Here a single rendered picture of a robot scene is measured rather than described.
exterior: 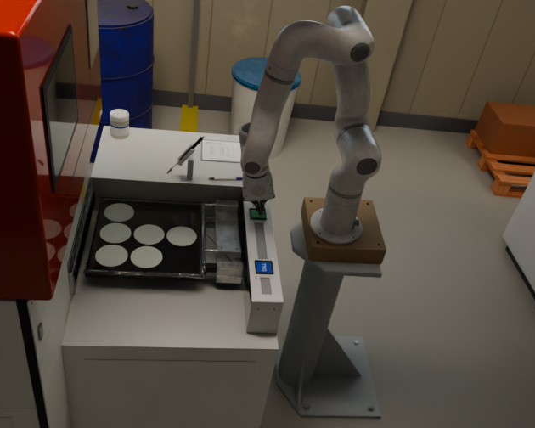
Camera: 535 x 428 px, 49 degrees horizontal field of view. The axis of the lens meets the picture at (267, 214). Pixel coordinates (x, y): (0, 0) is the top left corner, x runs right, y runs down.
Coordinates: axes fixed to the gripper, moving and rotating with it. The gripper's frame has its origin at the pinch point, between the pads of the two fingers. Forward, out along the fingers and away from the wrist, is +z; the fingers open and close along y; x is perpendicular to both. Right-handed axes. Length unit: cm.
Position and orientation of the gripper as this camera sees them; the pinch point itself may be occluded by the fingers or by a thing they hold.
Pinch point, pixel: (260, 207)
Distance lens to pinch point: 198.7
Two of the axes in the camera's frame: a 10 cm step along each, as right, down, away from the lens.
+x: -0.8, -6.3, 7.7
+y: 9.9, -1.1, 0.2
